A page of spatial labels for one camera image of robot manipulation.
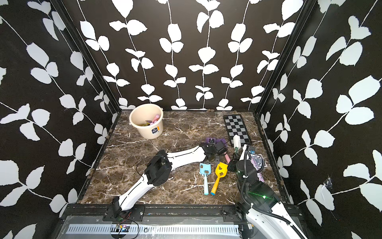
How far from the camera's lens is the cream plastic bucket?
3.08 ft

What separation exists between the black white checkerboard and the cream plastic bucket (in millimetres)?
498

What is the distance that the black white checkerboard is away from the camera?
1.03m
